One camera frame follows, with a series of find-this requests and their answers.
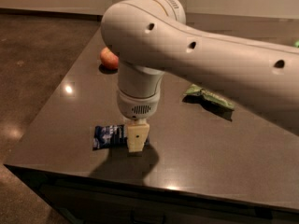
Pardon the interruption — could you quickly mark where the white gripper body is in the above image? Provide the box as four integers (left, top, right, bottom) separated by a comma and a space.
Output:
117, 91, 160, 119

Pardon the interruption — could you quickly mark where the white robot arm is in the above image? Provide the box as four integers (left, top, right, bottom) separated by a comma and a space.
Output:
101, 0, 299, 152

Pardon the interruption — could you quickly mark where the red apple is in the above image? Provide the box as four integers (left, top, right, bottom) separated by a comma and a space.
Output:
99, 48, 119, 70

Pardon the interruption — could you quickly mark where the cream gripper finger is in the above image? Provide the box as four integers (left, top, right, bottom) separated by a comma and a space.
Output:
125, 119, 150, 153

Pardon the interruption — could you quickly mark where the blue rxbar wrapper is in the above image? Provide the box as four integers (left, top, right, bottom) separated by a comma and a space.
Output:
93, 124, 150, 150

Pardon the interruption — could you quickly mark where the green chip bag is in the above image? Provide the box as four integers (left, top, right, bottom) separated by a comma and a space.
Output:
185, 84, 235, 111

